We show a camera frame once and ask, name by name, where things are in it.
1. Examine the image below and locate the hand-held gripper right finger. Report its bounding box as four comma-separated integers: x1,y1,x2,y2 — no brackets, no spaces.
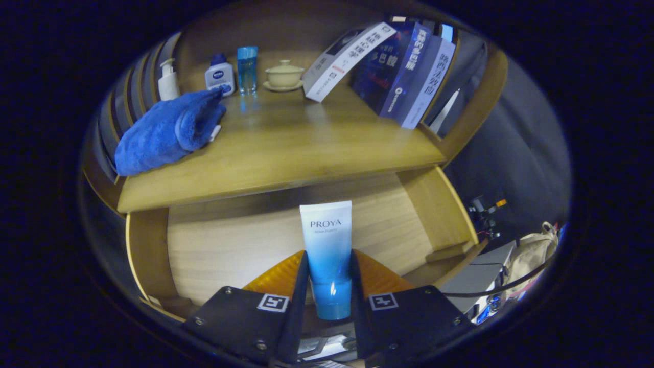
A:
349,249,476,361

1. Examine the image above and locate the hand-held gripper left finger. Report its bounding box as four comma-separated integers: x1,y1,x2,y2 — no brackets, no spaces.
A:
181,249,311,366

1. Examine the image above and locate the blue and white tube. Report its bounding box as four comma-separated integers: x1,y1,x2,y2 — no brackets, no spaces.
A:
299,200,353,321

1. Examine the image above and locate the wooden drawer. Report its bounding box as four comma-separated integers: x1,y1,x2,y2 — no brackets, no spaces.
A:
125,165,490,324

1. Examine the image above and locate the wooden countertop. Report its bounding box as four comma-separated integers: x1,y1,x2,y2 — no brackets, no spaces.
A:
116,84,448,214

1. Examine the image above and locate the wooden cabinet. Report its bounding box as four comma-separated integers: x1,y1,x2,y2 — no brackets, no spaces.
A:
82,0,509,215

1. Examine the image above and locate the grey box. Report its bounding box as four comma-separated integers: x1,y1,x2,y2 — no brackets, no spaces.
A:
442,240,517,312

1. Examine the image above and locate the black device with orange part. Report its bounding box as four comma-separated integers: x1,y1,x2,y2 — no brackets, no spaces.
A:
468,196,509,240

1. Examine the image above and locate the beige bag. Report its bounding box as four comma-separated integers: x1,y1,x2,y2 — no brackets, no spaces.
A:
503,221,560,300

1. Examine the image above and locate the blue towel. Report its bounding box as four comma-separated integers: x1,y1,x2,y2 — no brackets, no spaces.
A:
114,88,227,177

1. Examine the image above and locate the black backdrop cloth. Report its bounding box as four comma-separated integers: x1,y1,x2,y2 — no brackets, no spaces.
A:
424,20,572,251

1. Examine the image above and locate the pale blue book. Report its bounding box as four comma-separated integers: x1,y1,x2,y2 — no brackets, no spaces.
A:
400,38,456,130

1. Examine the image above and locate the beige lidded tea cup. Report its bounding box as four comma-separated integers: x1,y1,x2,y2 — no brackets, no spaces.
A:
263,59,306,93

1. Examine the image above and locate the dark blue book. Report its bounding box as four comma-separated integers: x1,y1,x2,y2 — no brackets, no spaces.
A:
350,21,442,121

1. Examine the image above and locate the clear blue bottle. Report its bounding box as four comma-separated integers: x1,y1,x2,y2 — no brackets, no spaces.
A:
237,46,259,96

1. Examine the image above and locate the white bottle with blue cap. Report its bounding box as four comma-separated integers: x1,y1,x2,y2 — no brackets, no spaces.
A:
204,53,236,97

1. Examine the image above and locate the white book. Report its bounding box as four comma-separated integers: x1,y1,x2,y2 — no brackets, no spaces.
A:
302,21,397,103

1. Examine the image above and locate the white pump bottle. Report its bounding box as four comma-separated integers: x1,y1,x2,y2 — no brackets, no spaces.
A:
157,58,180,101

